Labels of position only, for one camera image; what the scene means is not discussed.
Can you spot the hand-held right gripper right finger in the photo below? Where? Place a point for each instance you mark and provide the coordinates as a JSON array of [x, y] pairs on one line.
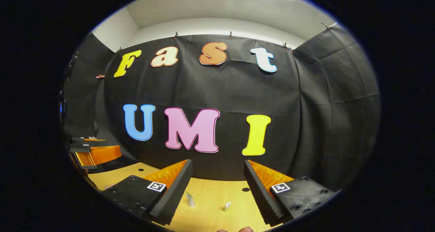
[[258, 191]]

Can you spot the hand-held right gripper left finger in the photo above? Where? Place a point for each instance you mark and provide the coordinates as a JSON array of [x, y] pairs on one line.
[[176, 187]]

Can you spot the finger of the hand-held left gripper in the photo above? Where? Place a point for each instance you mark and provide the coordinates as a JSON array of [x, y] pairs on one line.
[[88, 143], [102, 154]]

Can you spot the white and green cleanser tube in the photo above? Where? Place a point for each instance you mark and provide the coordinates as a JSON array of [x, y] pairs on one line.
[[190, 199]]

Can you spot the dark device with blue light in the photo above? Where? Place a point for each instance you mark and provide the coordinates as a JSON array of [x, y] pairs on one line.
[[63, 106]]

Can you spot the black backdrop cloth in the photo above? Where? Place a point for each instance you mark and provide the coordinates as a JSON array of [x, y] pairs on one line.
[[238, 89]]

